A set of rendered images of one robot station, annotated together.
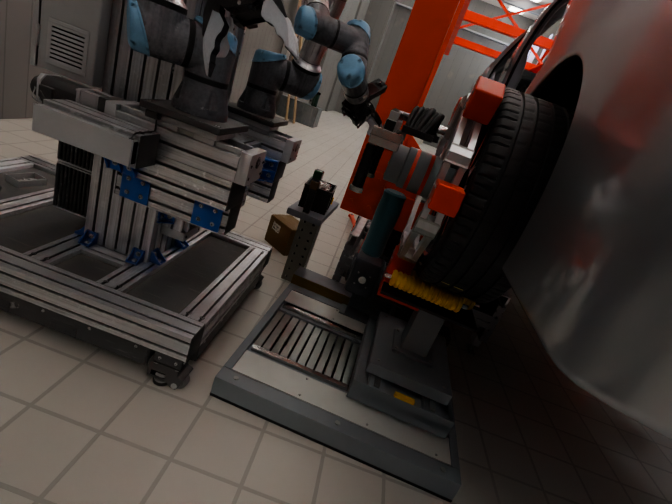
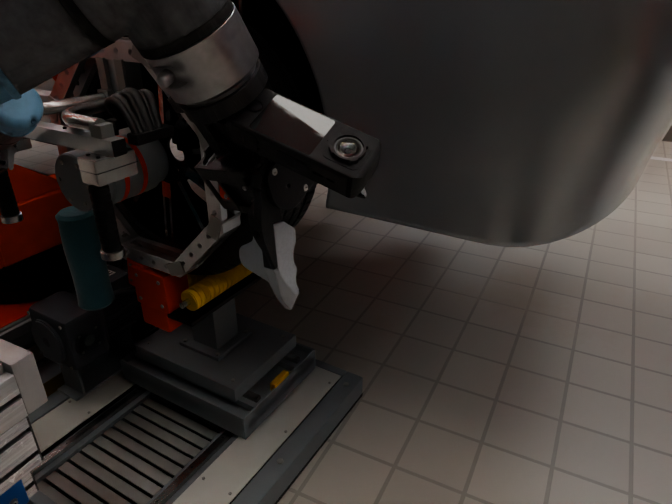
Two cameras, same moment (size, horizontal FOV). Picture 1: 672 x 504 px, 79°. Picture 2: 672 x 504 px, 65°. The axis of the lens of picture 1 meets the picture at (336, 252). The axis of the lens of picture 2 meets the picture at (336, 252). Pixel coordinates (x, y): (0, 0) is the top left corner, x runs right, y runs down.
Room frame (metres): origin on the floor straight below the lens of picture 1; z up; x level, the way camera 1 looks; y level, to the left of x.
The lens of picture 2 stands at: (0.44, 0.64, 1.23)
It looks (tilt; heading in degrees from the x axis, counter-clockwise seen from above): 27 degrees down; 296
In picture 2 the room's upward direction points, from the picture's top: straight up
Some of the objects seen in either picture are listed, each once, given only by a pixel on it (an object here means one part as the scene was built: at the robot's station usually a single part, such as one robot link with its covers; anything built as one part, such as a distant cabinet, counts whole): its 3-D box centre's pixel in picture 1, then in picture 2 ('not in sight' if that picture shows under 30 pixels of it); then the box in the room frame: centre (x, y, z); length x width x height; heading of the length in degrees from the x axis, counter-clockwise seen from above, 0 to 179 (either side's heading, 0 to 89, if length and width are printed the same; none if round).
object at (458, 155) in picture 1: (438, 180); (139, 161); (1.40, -0.24, 0.85); 0.54 x 0.07 x 0.54; 176
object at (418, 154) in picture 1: (418, 172); (114, 169); (1.40, -0.16, 0.85); 0.21 x 0.14 x 0.14; 86
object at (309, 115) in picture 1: (302, 101); not in sight; (9.91, 1.97, 0.46); 0.91 x 0.73 x 0.92; 89
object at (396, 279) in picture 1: (425, 291); (221, 280); (1.27, -0.33, 0.51); 0.29 x 0.06 x 0.06; 86
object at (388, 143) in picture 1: (385, 138); (108, 164); (1.24, -0.02, 0.93); 0.09 x 0.05 x 0.05; 86
